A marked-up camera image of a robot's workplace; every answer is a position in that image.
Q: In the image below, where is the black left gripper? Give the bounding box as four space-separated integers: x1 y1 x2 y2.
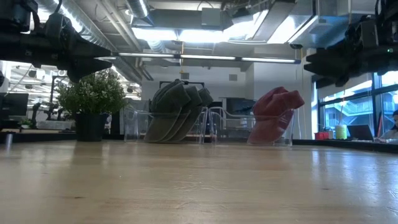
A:
0 30 113 83

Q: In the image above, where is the long ceiling light bar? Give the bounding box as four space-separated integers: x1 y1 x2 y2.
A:
93 51 302 65

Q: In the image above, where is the black monitor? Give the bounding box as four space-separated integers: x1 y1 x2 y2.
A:
0 92 30 118

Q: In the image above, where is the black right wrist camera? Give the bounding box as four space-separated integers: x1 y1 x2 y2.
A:
356 18 379 47

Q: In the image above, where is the clear plastic hat holder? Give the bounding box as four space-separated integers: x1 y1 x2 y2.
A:
208 106 296 147
123 105 208 145

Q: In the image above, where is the person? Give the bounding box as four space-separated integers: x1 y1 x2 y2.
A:
376 110 398 142

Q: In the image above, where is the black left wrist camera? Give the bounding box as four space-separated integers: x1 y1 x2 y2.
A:
43 12 75 43

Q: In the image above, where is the red baseball cap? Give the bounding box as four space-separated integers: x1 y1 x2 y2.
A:
247 86 305 146

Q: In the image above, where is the dark laptop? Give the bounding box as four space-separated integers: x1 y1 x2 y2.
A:
346 124 375 142

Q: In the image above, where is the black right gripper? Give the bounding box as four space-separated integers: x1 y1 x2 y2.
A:
303 24 398 90

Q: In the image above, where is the artificial green potted plant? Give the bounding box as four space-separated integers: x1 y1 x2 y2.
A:
55 68 129 142

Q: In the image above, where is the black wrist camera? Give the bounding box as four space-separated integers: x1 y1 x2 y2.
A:
43 12 75 43
356 18 379 47

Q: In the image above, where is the green cup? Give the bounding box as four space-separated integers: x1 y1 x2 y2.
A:
335 124 348 141

